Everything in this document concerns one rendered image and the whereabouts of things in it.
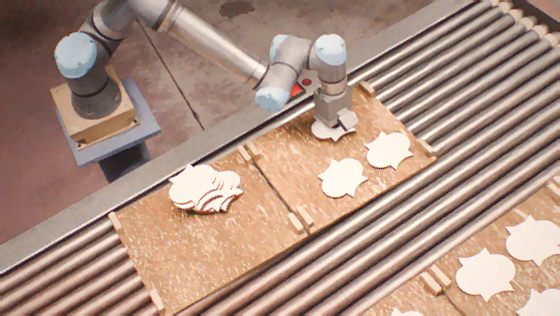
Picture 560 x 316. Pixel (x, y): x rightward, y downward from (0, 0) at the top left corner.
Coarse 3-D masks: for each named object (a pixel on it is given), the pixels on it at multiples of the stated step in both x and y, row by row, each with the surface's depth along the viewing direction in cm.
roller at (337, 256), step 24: (528, 120) 184; (552, 120) 186; (504, 144) 180; (456, 168) 177; (480, 168) 178; (432, 192) 173; (384, 216) 170; (408, 216) 171; (360, 240) 166; (312, 264) 163; (336, 264) 164; (288, 288) 160; (240, 312) 157; (264, 312) 158
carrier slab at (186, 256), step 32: (224, 160) 183; (160, 192) 178; (256, 192) 176; (128, 224) 173; (160, 224) 172; (192, 224) 171; (224, 224) 170; (256, 224) 169; (288, 224) 169; (160, 256) 166; (192, 256) 165; (224, 256) 165; (256, 256) 164; (160, 288) 161; (192, 288) 160
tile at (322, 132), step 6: (354, 114) 186; (318, 120) 186; (312, 126) 185; (318, 126) 185; (324, 126) 185; (318, 132) 184; (324, 132) 183; (330, 132) 183; (336, 132) 183; (342, 132) 183; (348, 132) 183; (354, 132) 184; (318, 138) 183; (324, 138) 182; (330, 138) 183; (336, 138) 182
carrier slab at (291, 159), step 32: (352, 96) 193; (288, 128) 188; (384, 128) 185; (288, 160) 181; (320, 160) 180; (416, 160) 177; (288, 192) 175; (320, 192) 174; (384, 192) 173; (320, 224) 168
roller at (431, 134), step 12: (552, 48) 202; (540, 60) 197; (552, 60) 198; (516, 72) 196; (528, 72) 195; (540, 72) 197; (504, 84) 193; (516, 84) 194; (480, 96) 191; (492, 96) 191; (468, 108) 189; (480, 108) 190; (444, 120) 187; (456, 120) 187; (420, 132) 186; (432, 132) 185; (444, 132) 186; (144, 312) 159; (156, 312) 159
